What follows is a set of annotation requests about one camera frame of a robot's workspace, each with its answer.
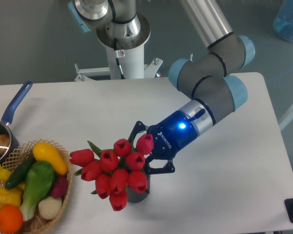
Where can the dark grey ribbed vase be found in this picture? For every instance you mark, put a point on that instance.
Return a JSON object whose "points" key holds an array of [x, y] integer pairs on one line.
{"points": [[138, 186]]}

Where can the green cucumber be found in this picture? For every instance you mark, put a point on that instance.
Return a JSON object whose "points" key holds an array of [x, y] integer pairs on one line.
{"points": [[19, 174]]}

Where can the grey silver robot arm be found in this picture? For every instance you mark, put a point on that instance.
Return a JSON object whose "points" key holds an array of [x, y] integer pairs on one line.
{"points": [[209, 83]]}

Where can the blue handled saucepan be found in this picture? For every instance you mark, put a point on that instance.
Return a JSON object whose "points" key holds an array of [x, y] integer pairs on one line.
{"points": [[8, 115]]}

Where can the red tulip bouquet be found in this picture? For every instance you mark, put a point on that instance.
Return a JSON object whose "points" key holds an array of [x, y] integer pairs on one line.
{"points": [[110, 168]]}

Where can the green lettuce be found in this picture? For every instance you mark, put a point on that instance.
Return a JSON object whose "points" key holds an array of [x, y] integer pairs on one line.
{"points": [[38, 182]]}

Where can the yellow squash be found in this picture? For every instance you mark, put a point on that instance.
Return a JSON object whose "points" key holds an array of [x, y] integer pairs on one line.
{"points": [[43, 151]]}

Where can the yellow corn cob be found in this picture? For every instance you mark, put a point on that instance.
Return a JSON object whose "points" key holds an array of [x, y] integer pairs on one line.
{"points": [[10, 197]]}

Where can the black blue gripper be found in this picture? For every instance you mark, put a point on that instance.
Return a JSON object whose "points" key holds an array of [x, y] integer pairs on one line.
{"points": [[173, 139]]}

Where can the fried food in pan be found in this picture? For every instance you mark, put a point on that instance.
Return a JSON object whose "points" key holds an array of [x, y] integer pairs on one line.
{"points": [[4, 143]]}

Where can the orange fruit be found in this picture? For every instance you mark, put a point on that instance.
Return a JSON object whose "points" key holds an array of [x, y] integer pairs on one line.
{"points": [[11, 219]]}

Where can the purple red radish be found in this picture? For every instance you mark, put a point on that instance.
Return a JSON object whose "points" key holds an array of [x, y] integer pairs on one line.
{"points": [[60, 187]]}

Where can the blue plastic bag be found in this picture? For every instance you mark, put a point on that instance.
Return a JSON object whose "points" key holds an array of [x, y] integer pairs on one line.
{"points": [[283, 22]]}

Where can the white garlic bulb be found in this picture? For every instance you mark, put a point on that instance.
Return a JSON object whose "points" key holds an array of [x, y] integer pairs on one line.
{"points": [[50, 207]]}

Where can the small yellow banana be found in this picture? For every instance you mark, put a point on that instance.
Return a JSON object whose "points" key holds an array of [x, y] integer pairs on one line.
{"points": [[4, 174]]}

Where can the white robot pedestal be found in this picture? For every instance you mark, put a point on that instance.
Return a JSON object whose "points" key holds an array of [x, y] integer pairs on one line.
{"points": [[125, 50]]}

